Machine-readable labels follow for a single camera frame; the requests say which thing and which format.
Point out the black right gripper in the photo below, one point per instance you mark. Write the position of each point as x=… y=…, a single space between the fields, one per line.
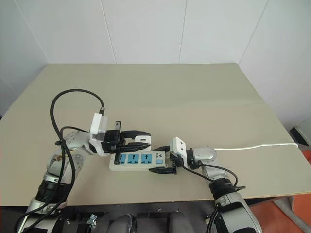
x=175 y=163

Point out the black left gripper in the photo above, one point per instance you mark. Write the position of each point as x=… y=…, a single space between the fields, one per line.
x=111 y=141

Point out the white charger plug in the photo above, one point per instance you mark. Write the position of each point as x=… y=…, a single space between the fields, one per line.
x=143 y=139

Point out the white power strip blue sockets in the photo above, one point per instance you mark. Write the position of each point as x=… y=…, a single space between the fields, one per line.
x=136 y=166

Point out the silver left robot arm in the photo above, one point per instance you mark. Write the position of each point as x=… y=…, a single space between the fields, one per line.
x=60 y=167

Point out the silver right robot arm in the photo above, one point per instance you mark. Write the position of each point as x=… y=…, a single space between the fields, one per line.
x=233 y=199

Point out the grey rounded shape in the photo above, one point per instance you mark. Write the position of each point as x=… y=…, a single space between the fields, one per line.
x=122 y=221
x=178 y=219

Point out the silver metal clamp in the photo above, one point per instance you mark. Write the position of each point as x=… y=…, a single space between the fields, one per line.
x=91 y=218

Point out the black box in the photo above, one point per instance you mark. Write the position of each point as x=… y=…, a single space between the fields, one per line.
x=300 y=137

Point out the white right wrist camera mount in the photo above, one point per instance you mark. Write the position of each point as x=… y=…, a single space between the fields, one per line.
x=178 y=148

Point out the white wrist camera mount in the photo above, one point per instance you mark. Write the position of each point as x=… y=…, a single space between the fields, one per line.
x=178 y=148
x=96 y=132

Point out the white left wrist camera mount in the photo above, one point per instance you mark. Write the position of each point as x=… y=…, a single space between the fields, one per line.
x=96 y=132

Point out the black under-table frame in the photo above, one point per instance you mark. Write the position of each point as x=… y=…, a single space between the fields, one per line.
x=150 y=211

